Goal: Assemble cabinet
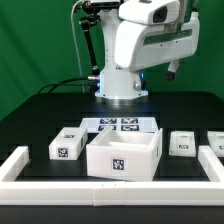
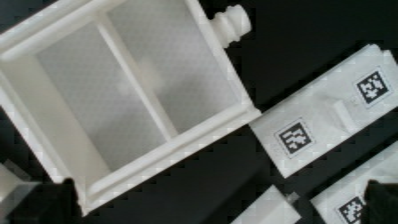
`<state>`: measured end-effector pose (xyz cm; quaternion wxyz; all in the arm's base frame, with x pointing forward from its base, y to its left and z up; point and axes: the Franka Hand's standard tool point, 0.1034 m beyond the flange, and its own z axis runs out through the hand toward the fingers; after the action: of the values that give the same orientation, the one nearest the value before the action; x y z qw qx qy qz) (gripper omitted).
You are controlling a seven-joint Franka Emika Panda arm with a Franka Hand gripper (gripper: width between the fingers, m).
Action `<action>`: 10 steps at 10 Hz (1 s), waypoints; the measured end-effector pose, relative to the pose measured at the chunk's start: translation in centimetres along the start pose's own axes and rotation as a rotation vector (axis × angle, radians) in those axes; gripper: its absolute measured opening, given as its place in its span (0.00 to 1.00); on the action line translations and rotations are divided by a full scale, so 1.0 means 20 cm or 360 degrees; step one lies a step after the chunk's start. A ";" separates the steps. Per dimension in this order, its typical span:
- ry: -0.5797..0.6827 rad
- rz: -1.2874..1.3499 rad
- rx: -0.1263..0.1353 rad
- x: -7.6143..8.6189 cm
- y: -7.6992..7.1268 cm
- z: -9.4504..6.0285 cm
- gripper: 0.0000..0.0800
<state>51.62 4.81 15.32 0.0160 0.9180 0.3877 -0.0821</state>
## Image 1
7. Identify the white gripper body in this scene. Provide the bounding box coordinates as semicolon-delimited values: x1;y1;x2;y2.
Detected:
114;14;200;72

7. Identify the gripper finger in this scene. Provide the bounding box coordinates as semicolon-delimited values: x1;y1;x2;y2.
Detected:
165;60;180;81

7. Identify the white cabinet body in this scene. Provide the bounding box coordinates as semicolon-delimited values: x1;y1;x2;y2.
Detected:
86;127;163;182

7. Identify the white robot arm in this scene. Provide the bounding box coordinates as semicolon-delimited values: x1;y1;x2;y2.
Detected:
95;0;200;102

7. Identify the small white cabinet top box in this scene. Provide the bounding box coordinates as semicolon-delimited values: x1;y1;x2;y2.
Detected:
49;127;88;160

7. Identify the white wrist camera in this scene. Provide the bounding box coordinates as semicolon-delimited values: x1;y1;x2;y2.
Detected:
119;0;180;25

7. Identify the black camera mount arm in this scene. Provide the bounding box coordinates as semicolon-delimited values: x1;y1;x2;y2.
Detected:
79;0;121;75

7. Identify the grey hanging cable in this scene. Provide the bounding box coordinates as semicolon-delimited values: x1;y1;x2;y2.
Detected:
70;0;86;94

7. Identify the white fiducial marker base plate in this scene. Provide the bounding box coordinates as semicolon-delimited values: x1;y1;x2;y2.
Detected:
80;117;158;133

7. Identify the black cable bundle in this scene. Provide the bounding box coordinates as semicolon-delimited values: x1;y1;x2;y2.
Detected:
37;76;100;94

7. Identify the white U-shaped boundary frame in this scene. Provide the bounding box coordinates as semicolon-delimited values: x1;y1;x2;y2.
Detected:
0;146;224;206

